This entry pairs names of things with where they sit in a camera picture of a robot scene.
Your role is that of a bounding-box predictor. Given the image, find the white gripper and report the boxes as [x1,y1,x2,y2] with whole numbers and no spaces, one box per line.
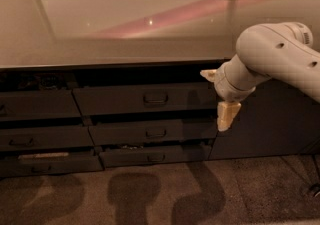
[200,63,256,132]

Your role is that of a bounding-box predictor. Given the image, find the dark grey drawer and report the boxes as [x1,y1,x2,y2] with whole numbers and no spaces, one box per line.
[0,126,93,151]
[0,155,103,178]
[73,82,217,116]
[89,118,217,145]
[99,145,211,167]
[0,90,80,121]

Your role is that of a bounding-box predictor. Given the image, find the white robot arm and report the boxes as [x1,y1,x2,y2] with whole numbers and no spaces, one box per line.
[200,22,320,132]

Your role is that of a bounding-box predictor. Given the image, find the dark grey cabinet door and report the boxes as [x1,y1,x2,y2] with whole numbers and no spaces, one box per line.
[211,80,320,159]

